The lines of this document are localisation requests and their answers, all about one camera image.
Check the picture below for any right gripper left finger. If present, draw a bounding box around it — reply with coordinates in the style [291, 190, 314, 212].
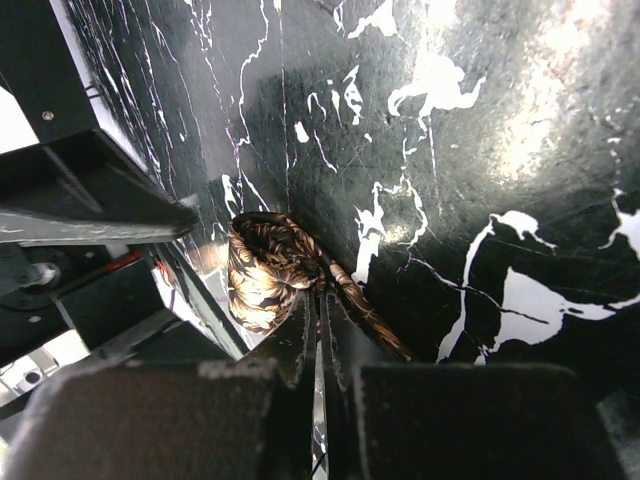
[4, 291, 316, 479]

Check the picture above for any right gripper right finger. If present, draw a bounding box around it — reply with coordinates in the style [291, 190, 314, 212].
[319, 292, 625, 479]

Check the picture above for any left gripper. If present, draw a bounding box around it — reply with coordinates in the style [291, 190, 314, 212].
[1, 130, 248, 365]

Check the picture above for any brown floral patterned tie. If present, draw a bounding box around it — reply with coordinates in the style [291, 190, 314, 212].
[228, 212, 414, 362]

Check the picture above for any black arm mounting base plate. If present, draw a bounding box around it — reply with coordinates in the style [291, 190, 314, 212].
[1, 1, 99, 142]

